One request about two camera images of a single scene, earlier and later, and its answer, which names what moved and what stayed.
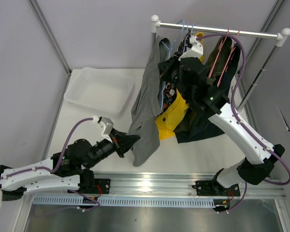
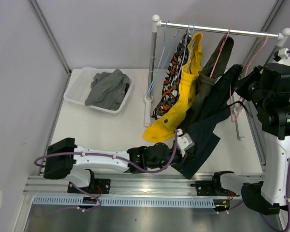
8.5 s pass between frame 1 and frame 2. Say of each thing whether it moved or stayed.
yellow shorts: stayed
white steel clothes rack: stayed
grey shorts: moved
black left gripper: moved
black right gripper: moved
